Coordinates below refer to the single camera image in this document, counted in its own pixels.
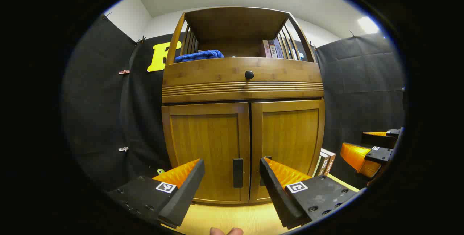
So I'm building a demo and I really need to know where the wooden cabinet door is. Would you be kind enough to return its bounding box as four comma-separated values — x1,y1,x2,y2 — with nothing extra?
250,99,326,203
162,102,251,205

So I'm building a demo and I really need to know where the pale blue shelf book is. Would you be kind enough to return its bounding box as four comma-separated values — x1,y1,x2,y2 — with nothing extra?
274,38,285,59

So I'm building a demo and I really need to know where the wooden cabinet drawer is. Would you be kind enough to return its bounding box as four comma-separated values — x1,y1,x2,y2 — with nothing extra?
162,57,324,103

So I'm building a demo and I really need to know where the grey-green standing book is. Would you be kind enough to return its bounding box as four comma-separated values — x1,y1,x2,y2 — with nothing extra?
312,155,323,177

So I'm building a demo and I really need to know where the brown standing book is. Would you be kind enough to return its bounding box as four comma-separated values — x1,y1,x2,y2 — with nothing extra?
324,148,336,176
317,151,330,177

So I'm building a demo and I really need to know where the ceiling light panel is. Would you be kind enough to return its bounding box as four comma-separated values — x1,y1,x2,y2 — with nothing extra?
357,17,380,34

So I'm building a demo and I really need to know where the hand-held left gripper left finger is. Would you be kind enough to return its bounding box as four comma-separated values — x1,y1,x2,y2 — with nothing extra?
107,158,206,229

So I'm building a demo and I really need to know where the blue cloth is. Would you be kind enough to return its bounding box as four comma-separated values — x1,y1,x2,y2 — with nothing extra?
175,50,224,63

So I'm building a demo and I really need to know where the wooden double-door shoe cabinet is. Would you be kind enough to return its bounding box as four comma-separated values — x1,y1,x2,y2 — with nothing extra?
161,6,326,205

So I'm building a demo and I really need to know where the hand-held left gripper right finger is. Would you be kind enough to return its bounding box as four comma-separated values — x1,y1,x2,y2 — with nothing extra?
259,156,367,230

